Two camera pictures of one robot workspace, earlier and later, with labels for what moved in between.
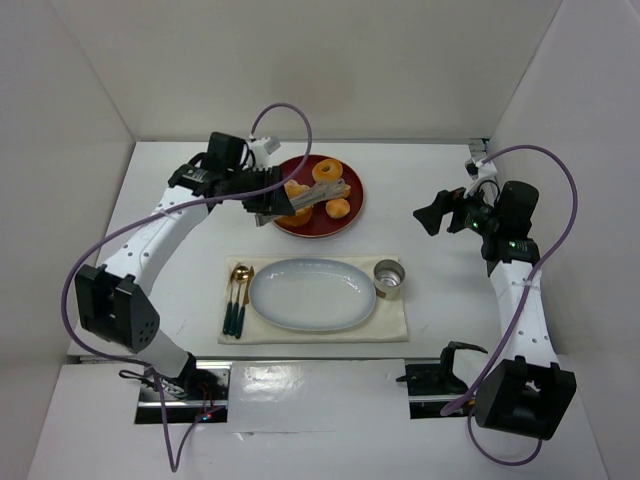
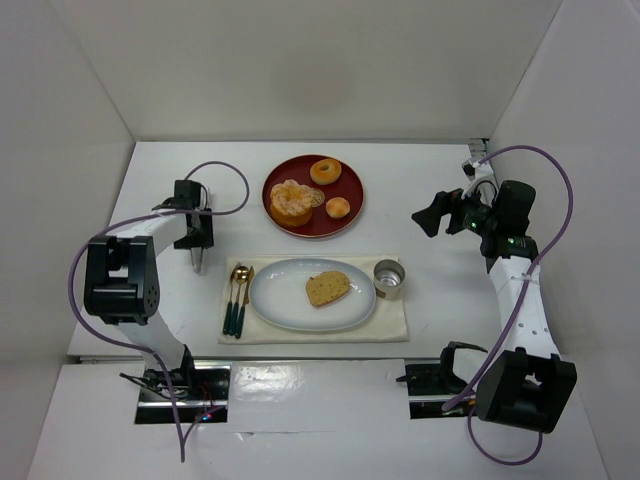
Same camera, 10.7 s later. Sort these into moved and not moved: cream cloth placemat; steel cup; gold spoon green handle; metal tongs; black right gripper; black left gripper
Moved: metal tongs; black left gripper
Not moved: cream cloth placemat; steel cup; black right gripper; gold spoon green handle
